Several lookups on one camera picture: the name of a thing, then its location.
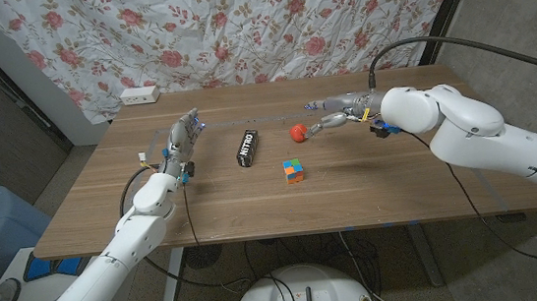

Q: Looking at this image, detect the red ball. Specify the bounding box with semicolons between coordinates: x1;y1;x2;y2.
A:
289;122;309;145

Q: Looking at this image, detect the white robot torso base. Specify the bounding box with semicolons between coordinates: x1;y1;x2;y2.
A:
230;257;377;301

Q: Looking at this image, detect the white and blue floor mat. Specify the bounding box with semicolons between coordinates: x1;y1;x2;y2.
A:
0;239;111;301

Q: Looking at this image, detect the floral backdrop cloth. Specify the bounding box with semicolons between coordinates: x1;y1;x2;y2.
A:
0;0;475;134

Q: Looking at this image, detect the multicoloured Rubik's cube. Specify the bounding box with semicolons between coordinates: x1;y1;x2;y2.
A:
281;157;305;186

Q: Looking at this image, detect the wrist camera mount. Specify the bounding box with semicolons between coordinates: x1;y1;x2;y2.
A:
369;116;402;141
180;160;198;185

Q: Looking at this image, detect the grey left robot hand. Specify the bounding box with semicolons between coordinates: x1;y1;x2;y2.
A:
158;107;211;179

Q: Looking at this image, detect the black NITRO box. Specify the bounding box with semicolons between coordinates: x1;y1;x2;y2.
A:
233;128;262;169

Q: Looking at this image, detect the white table leg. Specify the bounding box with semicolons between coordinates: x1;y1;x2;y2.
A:
156;247;190;301

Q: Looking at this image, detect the white floor cable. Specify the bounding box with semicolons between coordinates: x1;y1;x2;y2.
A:
337;226;405;301

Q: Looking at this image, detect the black round floor object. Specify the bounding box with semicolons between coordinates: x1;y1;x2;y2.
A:
182;243;225;271

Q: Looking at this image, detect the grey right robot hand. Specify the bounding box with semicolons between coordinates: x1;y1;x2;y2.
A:
303;88;389;139

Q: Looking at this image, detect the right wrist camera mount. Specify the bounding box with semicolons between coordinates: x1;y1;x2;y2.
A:
369;116;402;141

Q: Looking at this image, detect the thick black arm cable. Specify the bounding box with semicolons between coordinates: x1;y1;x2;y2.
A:
364;25;537;98

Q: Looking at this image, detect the black backdrop stand pole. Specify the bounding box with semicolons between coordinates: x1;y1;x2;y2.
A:
412;0;491;67

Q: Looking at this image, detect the white power strip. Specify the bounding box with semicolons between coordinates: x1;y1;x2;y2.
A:
118;84;162;107

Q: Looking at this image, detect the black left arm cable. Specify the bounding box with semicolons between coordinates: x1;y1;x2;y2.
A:
115;154;258;298

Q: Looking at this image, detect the grey table leg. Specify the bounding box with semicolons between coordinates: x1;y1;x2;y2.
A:
406;222;446;290

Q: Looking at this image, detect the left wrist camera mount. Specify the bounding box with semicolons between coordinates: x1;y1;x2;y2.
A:
180;160;198;185

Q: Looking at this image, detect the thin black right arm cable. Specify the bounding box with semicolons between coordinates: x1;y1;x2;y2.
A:
402;117;537;276

